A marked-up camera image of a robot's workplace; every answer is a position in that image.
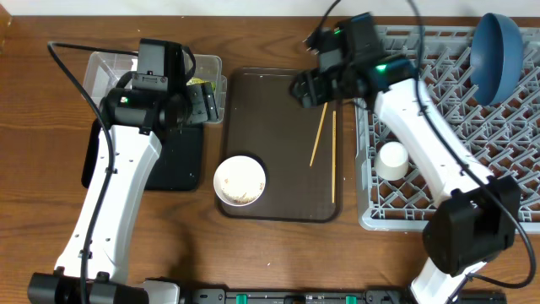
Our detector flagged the yellow snack wrapper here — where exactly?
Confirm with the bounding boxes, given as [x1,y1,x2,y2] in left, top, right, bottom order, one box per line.
[187,77,217,92]

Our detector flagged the white cup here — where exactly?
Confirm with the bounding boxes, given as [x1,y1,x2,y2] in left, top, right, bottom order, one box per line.
[375,142,409,181]

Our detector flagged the dark blue plate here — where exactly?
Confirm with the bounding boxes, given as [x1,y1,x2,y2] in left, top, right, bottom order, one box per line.
[470,13,524,106]

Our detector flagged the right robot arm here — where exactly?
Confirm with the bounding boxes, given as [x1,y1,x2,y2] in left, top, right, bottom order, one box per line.
[290,14,521,303]

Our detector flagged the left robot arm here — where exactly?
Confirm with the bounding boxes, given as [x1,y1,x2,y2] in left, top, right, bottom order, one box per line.
[27,39,217,303]

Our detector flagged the grey dishwasher rack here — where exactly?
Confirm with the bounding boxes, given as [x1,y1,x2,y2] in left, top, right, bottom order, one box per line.
[355,26,539,234]

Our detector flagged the wooden chopstick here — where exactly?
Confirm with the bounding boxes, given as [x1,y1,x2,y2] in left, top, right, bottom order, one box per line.
[310,103,327,167]
[332,111,337,204]

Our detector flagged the dark brown tray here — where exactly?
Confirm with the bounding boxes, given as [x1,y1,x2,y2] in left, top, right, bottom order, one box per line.
[218,68,343,223]

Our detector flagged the black plastic bin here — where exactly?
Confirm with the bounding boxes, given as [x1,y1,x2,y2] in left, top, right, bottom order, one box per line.
[108,125,203,196]

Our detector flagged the white bowl with rice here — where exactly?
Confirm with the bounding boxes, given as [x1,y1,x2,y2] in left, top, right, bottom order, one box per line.
[213,155,267,207]

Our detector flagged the clear plastic bin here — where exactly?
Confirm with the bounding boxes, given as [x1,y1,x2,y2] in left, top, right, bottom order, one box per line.
[83,52,227,124]

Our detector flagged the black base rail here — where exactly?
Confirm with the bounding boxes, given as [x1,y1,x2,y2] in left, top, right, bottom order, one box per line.
[181,286,507,304]

